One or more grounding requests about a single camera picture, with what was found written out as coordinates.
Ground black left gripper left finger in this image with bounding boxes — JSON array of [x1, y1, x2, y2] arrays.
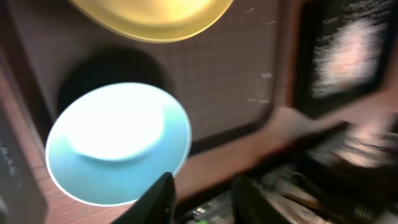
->
[[111, 172, 177, 224]]

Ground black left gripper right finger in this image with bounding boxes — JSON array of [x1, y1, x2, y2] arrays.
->
[[231, 176, 290, 224]]

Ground light blue bowl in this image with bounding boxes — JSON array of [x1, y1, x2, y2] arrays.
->
[[45, 82, 192, 207]]

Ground yellow plate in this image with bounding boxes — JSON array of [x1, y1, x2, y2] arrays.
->
[[70, 0, 233, 43]]

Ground pile of rice and nuts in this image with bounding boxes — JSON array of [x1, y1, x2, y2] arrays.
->
[[311, 0, 397, 99]]

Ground black waste tray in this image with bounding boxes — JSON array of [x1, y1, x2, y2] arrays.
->
[[293, 1, 397, 119]]

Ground brown serving tray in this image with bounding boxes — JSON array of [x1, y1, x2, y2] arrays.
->
[[0, 0, 280, 156]]

